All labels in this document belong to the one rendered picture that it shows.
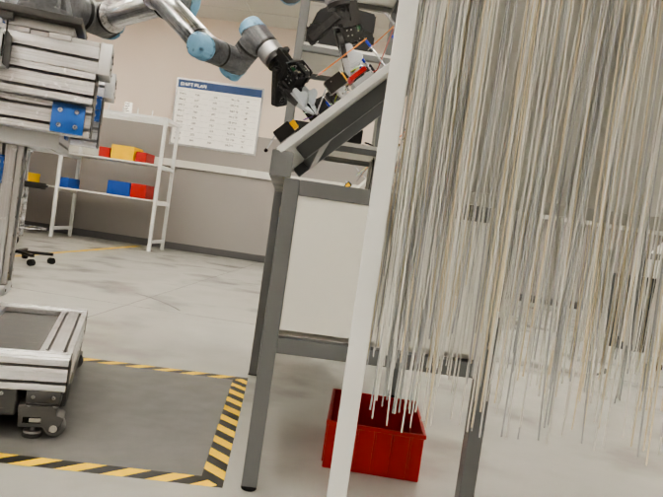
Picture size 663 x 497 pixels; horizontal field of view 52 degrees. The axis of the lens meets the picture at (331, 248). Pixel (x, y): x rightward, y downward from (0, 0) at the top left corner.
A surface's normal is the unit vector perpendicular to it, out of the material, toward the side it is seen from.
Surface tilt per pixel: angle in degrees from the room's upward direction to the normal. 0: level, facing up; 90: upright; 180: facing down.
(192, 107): 90
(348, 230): 90
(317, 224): 90
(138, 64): 90
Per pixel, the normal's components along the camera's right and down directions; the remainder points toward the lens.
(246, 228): -0.06, 0.03
